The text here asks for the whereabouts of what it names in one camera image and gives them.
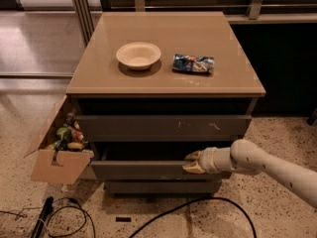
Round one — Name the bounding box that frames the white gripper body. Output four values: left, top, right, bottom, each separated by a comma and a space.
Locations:
198, 148, 219, 174

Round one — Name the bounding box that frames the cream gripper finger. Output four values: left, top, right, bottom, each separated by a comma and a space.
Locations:
184, 151, 201, 161
182, 161, 205, 175

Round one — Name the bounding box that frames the grey drawer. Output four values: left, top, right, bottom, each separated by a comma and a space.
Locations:
105, 179, 221, 194
91, 160, 231, 180
77, 115, 252, 142

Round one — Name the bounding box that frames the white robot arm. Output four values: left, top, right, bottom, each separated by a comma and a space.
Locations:
182, 139, 317, 208

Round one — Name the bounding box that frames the grey drawer cabinet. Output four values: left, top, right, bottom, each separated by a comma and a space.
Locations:
65, 11, 266, 196

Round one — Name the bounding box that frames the grey bottom drawer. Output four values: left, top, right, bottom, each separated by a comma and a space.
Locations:
105, 179, 221, 194

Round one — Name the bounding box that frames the grey top drawer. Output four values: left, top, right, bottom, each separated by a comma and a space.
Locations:
77, 115, 252, 142

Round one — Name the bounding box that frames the blue crumpled snack bag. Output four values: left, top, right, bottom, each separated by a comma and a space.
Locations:
172, 54, 214, 73

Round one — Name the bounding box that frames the white paper bowl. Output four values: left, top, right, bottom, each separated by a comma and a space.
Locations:
116, 42, 161, 70

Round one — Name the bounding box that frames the red toy item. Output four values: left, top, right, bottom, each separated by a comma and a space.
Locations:
71, 130, 83, 143

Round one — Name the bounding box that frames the yellow toy banana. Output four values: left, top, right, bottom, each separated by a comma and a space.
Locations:
67, 142, 85, 151

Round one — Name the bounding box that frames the green toy item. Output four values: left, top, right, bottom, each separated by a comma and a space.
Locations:
56, 127, 71, 142

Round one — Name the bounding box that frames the cardboard box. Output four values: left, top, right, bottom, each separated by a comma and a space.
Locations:
25, 96, 94, 184

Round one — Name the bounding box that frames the black stick tool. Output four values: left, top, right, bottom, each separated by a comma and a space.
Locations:
30, 196, 53, 238

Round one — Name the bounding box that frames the thick black floor cable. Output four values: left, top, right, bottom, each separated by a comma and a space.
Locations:
128, 196, 258, 238

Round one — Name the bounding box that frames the thin black looped cable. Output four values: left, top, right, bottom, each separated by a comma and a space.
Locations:
0, 196, 97, 238

